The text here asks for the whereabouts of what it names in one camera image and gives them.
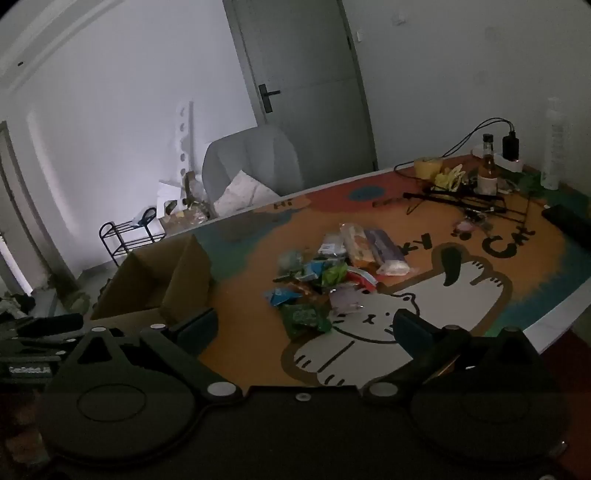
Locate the grey chair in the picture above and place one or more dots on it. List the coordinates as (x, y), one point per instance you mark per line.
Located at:
(258, 152)

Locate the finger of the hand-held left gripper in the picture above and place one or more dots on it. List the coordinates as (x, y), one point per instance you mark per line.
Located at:
(51, 322)

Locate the grey white snack packet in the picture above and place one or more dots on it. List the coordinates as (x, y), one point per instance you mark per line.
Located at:
(332, 244)

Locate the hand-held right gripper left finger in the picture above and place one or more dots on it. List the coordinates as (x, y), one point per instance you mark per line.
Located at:
(199, 328)

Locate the dark green snack packet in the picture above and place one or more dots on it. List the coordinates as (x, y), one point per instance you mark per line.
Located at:
(304, 318)

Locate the bright green snack packet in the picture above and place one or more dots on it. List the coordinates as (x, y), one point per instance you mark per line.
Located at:
(334, 274)

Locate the cardboard box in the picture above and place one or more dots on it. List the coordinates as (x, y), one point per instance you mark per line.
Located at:
(138, 281)

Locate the teal snack packet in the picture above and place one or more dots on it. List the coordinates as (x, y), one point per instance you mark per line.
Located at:
(291, 261)

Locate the pale purple snack packet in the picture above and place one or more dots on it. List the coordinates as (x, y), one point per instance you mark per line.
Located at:
(346, 300)

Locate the white printed cushion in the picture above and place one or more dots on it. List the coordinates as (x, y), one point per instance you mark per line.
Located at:
(240, 194)

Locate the red and white snack packet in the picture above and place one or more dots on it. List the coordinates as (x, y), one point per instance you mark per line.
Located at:
(361, 279)

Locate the clear plastic bag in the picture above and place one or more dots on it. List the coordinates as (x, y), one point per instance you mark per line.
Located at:
(189, 217)

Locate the clear plastic bottle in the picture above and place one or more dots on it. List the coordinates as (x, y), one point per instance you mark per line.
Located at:
(552, 147)

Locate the glass bottle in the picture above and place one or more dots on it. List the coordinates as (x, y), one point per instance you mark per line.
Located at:
(487, 173)

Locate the orange bread packet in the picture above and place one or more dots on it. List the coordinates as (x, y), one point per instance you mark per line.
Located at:
(358, 244)

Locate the grey door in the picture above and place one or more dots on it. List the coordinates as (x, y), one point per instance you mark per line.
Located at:
(304, 83)

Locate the white power strip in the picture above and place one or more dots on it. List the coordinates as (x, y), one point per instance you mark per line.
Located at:
(508, 164)

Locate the yellow tape roll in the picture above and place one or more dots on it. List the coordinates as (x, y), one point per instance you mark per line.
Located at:
(427, 167)

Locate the black metal shoe rack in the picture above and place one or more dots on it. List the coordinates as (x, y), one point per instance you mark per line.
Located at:
(134, 230)

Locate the clear white snack packet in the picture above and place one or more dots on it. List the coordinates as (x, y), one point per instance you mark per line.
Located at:
(393, 266)

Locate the pale blue snack packet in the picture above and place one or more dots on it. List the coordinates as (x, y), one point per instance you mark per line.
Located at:
(315, 270)

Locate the white paper box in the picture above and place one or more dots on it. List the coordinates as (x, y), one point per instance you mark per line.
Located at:
(167, 196)

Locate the black charger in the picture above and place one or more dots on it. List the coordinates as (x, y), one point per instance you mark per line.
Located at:
(510, 145)

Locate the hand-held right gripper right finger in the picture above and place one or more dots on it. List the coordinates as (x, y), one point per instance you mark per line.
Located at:
(410, 330)

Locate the white board with holes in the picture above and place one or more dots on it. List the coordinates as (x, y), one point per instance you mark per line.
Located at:
(183, 134)

